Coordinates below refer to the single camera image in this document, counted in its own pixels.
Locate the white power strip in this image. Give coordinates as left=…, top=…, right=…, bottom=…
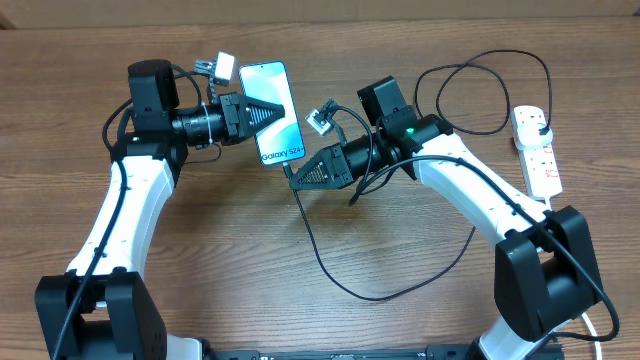
left=511, top=105, right=563, bottom=202

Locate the white power strip cord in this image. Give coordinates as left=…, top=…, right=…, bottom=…
left=543, top=196, right=603, bottom=360

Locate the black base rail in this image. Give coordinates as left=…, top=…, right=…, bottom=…
left=205, top=344, right=468, bottom=360

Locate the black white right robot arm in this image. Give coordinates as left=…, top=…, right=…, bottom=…
left=285, top=76, right=620, bottom=359

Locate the blue Samsung Galaxy smartphone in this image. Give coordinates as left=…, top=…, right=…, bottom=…
left=239, top=61, right=306, bottom=166

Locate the white charger adapter plug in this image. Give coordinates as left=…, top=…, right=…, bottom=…
left=514, top=123, right=554, bottom=151

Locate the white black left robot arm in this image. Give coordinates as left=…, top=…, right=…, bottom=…
left=34, top=53, right=285, bottom=359

